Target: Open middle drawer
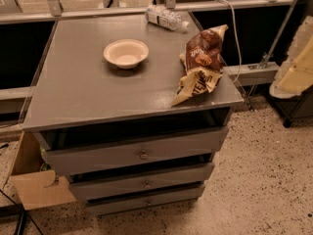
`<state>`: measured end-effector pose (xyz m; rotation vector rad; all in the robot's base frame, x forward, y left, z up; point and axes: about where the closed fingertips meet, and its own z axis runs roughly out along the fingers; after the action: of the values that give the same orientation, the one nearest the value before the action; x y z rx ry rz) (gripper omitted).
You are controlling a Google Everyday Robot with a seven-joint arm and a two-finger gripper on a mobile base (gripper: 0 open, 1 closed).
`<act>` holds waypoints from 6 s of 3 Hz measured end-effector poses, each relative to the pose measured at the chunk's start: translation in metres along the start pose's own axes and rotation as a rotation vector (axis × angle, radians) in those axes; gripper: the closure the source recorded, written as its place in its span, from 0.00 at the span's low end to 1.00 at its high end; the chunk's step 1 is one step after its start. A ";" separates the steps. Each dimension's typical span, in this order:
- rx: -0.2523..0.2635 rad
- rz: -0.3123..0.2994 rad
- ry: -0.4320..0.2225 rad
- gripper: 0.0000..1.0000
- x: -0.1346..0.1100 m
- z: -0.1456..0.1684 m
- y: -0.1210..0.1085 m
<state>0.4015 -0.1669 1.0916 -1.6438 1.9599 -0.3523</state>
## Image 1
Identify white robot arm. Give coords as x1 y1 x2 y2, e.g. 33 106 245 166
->
269 16 313 99

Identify grey drawer cabinet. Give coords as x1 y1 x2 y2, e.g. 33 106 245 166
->
22 15 242 215

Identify grey top drawer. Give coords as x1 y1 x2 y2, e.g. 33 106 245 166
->
44 126 228 175

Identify grey drawer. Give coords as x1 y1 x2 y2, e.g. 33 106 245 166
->
44 126 228 175
69 163 214 201
86 182 204 216

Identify grey middle drawer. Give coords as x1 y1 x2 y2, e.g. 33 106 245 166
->
69 163 214 201

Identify grey bottom drawer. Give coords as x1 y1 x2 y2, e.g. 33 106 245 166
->
86 182 204 216

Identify white paper bowl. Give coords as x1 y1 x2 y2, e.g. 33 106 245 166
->
103 39 149 70

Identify brown and yellow chip bag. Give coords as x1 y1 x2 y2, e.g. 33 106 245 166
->
171 24 228 106

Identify clear plastic water bottle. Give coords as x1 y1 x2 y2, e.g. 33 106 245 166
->
145 5 189 32

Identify cardboard box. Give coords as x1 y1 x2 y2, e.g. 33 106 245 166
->
10 132 76 211

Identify white cable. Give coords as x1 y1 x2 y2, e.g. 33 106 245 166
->
214 0 243 84

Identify black floor cable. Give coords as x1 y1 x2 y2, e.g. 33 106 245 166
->
0 189 45 235

